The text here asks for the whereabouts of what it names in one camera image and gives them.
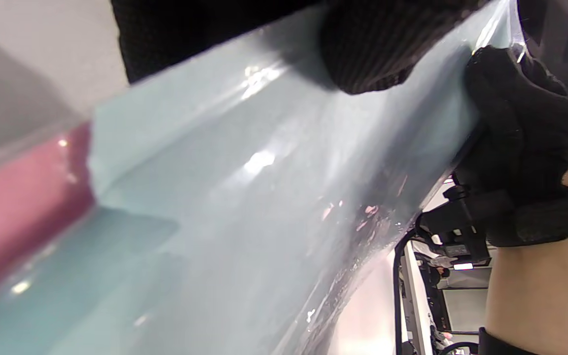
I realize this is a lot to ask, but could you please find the person's left hand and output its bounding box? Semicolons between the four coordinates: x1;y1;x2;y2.
111;0;487;94

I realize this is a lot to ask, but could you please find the person's right hand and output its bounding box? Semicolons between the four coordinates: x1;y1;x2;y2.
454;44;568;247

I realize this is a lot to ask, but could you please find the clear plastic file folder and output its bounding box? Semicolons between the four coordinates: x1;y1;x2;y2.
0;0;529;355

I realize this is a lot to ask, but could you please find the light blue paper stack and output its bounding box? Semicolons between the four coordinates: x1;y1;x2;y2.
0;121;96;305

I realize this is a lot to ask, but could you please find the person's right forearm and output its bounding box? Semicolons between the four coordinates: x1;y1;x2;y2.
484;232;568;355

